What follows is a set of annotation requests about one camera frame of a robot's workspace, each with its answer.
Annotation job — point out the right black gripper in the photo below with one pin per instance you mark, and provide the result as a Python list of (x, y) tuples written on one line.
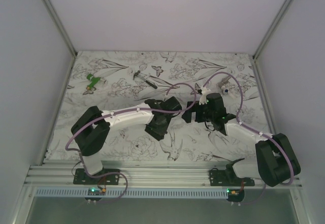
[(187, 116)]

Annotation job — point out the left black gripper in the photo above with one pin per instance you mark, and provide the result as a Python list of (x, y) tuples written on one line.
[(169, 118)]

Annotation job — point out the black fuse box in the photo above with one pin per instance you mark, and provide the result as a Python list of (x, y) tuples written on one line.
[(156, 133)]

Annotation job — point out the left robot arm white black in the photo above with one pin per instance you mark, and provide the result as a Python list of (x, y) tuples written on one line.
[(93, 126)]

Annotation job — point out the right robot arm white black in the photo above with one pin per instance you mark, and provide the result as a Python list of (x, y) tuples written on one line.
[(275, 160)]

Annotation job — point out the white blue small plug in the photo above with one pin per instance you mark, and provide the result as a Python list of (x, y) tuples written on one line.
[(227, 92)]

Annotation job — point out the grey metal fitting part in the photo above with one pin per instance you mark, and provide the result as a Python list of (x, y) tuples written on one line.
[(223, 82)]

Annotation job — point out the floral patterned table mat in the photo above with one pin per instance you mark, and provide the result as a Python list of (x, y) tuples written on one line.
[(175, 74)]

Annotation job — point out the green plastic connector part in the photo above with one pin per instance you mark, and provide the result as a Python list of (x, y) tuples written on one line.
[(93, 81)]

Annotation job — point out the right small circuit board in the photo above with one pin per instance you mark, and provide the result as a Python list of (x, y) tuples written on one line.
[(235, 196)]

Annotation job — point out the small circuit board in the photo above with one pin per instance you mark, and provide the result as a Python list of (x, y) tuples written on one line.
[(235, 196), (95, 194)]

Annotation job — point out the left small circuit board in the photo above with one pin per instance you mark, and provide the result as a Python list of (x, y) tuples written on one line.
[(95, 194)]

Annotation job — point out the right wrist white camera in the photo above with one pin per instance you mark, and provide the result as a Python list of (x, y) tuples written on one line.
[(204, 92)]

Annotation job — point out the small black handled hammer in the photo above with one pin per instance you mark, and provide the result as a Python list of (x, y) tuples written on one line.
[(138, 75)]

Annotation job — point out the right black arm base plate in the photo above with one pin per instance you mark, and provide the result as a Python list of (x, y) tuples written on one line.
[(218, 178)]

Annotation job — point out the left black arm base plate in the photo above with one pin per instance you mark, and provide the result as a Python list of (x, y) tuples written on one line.
[(104, 177)]

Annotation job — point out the aluminium rail front frame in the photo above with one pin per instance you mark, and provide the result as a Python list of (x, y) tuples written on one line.
[(139, 174)]

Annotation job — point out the left aluminium corner post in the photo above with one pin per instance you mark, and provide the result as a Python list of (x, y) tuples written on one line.
[(59, 25)]

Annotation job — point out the aluminium corner post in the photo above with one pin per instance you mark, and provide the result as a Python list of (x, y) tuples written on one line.
[(59, 25), (275, 23)]

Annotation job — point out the white slotted cable duct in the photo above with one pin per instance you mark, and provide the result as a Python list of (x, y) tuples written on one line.
[(182, 193)]

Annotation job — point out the right aluminium corner post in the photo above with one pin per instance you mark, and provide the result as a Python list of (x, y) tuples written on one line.
[(275, 23)]

